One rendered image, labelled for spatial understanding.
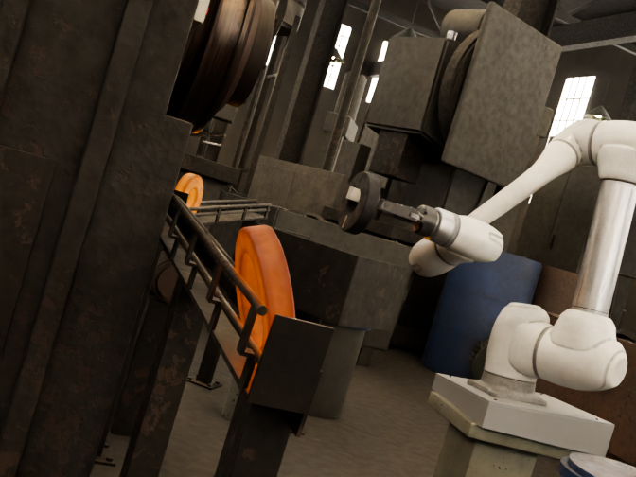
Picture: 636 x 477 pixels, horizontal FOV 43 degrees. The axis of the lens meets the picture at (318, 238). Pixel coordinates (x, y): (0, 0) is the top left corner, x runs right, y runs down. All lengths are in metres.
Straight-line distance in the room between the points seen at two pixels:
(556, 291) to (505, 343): 3.15
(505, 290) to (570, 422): 2.95
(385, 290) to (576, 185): 5.33
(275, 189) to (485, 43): 2.08
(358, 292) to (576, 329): 0.89
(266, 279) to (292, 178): 5.47
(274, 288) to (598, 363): 1.47
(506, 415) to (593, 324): 0.34
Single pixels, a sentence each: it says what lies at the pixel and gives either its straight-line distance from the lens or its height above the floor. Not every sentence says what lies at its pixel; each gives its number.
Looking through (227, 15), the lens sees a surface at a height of 1.14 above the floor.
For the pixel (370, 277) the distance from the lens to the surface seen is 1.58.
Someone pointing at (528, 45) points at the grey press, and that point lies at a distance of 5.87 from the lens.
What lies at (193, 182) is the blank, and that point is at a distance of 2.55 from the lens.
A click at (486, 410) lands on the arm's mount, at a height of 0.40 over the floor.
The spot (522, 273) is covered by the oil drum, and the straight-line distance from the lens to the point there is 5.31.
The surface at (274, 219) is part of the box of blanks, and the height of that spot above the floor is 0.68.
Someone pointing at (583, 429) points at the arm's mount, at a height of 0.41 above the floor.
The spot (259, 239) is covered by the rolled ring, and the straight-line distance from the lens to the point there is 0.95.
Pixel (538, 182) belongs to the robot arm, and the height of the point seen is 1.03.
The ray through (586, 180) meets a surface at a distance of 6.85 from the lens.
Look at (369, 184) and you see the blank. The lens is 1.91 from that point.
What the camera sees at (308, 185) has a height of 0.96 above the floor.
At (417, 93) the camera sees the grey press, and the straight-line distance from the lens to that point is 5.69.
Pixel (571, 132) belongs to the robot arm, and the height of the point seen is 1.21.
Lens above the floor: 0.78
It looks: 2 degrees down
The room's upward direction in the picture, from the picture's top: 17 degrees clockwise
